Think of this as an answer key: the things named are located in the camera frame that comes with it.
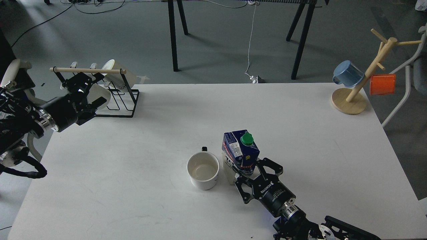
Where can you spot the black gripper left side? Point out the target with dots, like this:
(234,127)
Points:
(60,113)

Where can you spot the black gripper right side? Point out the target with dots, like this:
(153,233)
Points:
(267,188)

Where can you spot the blue white milk carton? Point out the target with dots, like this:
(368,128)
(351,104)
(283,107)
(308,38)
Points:
(240,151)

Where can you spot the white smiley face mug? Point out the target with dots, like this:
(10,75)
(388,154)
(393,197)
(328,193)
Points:
(203,169)

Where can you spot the white mug front on rack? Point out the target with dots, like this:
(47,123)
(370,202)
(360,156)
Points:
(97,91)

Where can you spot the white mug on rack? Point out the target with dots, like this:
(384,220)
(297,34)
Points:
(117,79)
(97,91)

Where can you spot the white mug rear on rack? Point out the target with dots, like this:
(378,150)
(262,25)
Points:
(117,79)

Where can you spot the white power plug on floor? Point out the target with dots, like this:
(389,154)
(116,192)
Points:
(256,79)

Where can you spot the black table legs left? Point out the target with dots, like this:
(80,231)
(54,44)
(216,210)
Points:
(172,29)

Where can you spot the black table legs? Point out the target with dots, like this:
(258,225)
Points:
(307,23)
(172,29)

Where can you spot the wooden mug tree stand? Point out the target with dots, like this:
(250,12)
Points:
(349,100)

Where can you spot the blue mug on tree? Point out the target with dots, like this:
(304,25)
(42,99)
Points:
(348,74)

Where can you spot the orange mug on tree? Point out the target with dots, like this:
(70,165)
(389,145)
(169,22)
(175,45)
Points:
(382,84)

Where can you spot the black table legs right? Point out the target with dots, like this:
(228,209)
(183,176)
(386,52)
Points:
(307,23)

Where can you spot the black wire mug rack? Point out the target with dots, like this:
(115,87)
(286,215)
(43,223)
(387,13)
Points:
(121,105)

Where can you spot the grey metal frame left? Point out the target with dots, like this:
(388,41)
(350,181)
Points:
(33,150)

